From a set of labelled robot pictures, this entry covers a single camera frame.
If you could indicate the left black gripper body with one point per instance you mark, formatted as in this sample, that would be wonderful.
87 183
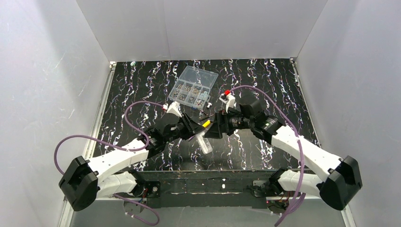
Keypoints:
188 127

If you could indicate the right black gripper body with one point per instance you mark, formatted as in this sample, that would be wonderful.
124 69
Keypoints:
220 124

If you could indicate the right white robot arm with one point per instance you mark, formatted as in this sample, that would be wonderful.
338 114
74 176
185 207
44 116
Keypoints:
334 179

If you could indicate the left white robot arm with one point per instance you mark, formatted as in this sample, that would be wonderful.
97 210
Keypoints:
85 180

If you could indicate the clear plastic screw organizer box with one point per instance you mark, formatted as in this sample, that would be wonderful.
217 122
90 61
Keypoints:
193 87

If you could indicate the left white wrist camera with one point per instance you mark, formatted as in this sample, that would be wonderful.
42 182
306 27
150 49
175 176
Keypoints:
173 108

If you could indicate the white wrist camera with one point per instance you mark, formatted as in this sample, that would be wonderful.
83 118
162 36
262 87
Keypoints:
228 99
173 108

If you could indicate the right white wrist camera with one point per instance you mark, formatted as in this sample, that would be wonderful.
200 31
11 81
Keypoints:
228 99

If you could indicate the yellow handled screwdriver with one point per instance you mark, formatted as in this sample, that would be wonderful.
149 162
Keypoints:
206 124

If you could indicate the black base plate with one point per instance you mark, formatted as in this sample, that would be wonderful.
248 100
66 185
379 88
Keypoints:
226 188

